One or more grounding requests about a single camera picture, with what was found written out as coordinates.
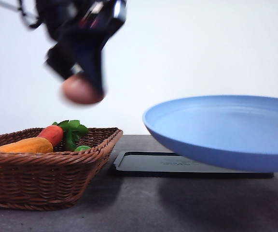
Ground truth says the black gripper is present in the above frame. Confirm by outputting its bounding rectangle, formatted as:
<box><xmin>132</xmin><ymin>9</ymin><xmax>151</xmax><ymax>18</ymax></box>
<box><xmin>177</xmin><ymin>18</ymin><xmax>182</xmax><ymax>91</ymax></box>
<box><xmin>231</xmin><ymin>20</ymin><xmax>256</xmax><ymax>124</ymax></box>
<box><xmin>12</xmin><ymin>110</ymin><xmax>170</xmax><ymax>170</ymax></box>
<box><xmin>35</xmin><ymin>0</ymin><xmax>127</xmax><ymax>95</ymax></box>

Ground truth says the brown egg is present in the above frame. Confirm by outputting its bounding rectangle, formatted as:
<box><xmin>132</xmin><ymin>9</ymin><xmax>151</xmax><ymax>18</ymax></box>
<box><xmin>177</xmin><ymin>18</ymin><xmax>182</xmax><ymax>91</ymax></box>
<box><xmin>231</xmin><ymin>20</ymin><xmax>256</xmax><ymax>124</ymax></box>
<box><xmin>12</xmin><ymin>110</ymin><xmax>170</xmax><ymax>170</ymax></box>
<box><xmin>62</xmin><ymin>74</ymin><xmax>105</xmax><ymax>104</ymax></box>

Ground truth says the blue round plate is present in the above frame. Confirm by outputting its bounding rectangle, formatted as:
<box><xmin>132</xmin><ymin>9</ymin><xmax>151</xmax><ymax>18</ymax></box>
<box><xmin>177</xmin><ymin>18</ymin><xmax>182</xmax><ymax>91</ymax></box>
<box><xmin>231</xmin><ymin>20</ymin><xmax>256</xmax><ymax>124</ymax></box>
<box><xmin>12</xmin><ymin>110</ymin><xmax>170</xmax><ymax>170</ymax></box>
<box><xmin>142</xmin><ymin>95</ymin><xmax>278</xmax><ymax>173</ymax></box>

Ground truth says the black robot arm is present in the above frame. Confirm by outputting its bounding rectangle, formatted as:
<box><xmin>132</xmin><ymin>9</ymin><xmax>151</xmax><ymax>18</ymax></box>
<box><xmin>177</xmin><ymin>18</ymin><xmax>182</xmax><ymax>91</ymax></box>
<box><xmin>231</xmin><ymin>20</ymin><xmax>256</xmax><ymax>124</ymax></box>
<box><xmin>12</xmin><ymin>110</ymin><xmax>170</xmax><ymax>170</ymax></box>
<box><xmin>35</xmin><ymin>0</ymin><xmax>127</xmax><ymax>96</ymax></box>

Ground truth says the brown wicker basket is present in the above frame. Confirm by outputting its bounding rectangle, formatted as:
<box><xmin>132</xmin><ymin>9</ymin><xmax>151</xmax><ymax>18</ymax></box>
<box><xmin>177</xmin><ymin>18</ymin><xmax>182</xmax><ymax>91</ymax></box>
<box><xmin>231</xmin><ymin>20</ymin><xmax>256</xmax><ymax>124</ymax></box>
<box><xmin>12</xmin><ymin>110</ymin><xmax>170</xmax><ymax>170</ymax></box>
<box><xmin>0</xmin><ymin>128</ymin><xmax>123</xmax><ymax>210</ymax></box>

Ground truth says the green leafy toy vegetable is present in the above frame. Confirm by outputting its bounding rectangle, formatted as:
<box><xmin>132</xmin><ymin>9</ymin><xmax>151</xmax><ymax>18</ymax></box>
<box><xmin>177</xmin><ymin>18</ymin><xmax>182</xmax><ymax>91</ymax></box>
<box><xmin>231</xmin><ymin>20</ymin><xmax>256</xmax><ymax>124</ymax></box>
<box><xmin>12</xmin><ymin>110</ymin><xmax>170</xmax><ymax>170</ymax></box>
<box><xmin>52</xmin><ymin>120</ymin><xmax>91</xmax><ymax>152</ymax></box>

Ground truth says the red orange toy carrot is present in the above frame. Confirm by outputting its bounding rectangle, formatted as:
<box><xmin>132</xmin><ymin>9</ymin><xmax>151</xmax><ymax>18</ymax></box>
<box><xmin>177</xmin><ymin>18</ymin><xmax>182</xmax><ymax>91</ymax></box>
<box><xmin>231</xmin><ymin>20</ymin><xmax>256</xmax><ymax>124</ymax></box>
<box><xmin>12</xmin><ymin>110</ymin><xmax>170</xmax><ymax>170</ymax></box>
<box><xmin>38</xmin><ymin>125</ymin><xmax>64</xmax><ymax>147</ymax></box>

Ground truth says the orange yellow toy vegetable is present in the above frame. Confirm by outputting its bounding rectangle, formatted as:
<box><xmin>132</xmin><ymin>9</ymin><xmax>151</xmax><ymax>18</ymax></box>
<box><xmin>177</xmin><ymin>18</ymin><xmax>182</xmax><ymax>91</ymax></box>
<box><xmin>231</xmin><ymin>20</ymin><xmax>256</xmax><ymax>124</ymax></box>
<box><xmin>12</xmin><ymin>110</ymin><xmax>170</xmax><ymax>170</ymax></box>
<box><xmin>0</xmin><ymin>137</ymin><xmax>54</xmax><ymax>154</ymax></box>

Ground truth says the black rectangular tray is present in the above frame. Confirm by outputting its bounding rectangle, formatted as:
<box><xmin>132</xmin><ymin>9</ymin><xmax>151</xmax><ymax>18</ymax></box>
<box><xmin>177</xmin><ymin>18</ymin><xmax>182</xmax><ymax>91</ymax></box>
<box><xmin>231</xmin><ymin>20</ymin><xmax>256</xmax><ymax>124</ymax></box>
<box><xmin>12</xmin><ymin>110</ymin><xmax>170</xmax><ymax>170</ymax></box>
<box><xmin>113</xmin><ymin>151</ymin><xmax>274</xmax><ymax>178</ymax></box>

